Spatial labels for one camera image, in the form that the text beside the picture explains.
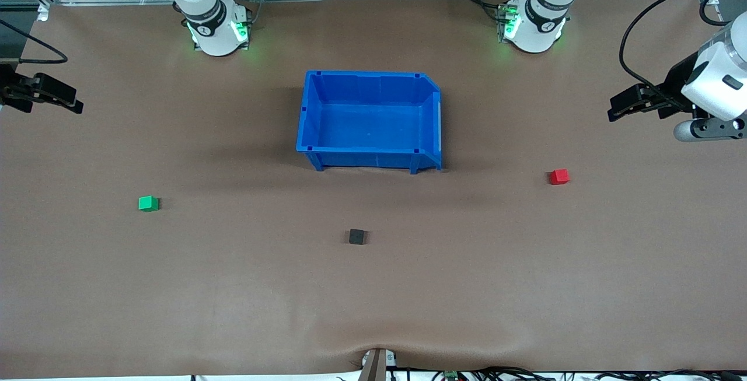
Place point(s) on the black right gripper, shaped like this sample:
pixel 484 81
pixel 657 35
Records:
pixel 11 92

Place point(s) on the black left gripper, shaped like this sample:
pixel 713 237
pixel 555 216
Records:
pixel 672 90

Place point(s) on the red cube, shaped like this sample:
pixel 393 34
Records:
pixel 558 177

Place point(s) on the green cube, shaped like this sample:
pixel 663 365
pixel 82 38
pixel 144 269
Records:
pixel 148 203

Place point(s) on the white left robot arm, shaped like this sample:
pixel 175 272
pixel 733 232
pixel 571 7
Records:
pixel 537 37

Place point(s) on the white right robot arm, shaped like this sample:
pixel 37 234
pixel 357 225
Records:
pixel 216 37

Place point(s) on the black cube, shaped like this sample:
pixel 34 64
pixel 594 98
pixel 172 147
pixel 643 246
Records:
pixel 356 237

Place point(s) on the brown table cover mat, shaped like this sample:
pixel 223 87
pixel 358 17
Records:
pixel 175 287

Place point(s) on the blue plastic storage bin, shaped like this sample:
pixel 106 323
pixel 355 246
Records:
pixel 373 118

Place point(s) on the small green circuit board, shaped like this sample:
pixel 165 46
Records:
pixel 450 376

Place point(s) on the white corner bracket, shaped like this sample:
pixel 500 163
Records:
pixel 42 13

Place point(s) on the brown clamp bracket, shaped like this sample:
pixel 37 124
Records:
pixel 374 366

